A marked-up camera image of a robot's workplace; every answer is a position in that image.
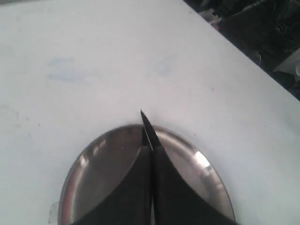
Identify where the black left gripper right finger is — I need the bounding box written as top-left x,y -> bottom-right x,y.
152,147 -> 236,225

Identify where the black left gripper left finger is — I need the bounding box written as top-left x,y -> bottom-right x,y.
67,146 -> 152,225

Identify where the black knife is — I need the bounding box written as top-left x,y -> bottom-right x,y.
140,110 -> 163,149

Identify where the round stainless steel plate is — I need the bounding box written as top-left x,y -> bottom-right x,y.
58,124 -> 235,225

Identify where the clear tape piece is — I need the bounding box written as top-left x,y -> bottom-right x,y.
48,202 -> 59,225

